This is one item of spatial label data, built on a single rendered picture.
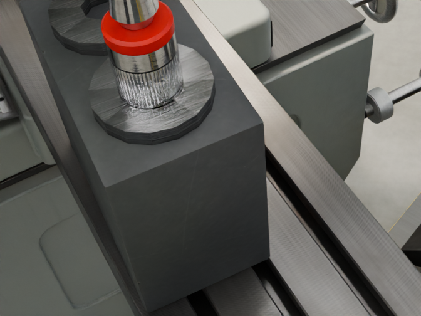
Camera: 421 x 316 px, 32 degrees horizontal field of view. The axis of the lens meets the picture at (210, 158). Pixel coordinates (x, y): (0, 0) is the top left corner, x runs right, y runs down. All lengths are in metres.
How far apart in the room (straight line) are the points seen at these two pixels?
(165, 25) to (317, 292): 0.28
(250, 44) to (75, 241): 0.41
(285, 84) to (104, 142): 0.65
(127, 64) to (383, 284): 0.30
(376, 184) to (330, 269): 1.26
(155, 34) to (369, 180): 1.48
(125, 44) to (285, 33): 0.69
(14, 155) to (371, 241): 0.51
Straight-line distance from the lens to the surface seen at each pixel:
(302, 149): 0.73
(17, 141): 0.98
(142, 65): 0.48
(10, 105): 0.94
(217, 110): 0.52
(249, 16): 1.04
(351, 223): 0.68
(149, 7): 0.46
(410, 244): 1.13
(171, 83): 0.50
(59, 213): 1.10
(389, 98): 1.32
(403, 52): 2.23
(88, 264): 1.24
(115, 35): 0.47
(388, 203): 1.88
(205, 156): 0.50
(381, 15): 1.37
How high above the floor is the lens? 1.54
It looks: 52 degrees down
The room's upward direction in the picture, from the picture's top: 8 degrees counter-clockwise
